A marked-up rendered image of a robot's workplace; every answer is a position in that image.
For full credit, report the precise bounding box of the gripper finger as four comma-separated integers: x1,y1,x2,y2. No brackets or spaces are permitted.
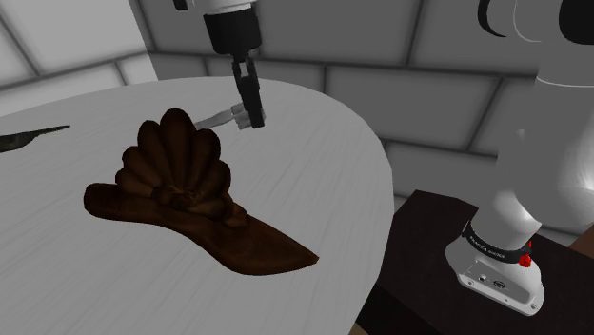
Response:
230,54,267,130

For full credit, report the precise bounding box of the silver metal utensil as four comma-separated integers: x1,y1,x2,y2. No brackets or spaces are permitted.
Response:
194,103,254,131

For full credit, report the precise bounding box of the white round table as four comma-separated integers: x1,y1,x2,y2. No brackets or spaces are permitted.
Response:
0,75,396,335

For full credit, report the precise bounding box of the brown carved wooden figure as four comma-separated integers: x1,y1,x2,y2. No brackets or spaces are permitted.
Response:
83,107,321,277

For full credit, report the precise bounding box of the black pointed utensil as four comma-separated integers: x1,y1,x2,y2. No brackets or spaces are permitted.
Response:
0,124,71,154

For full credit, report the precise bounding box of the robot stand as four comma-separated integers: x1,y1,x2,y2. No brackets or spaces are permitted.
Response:
355,188,594,335

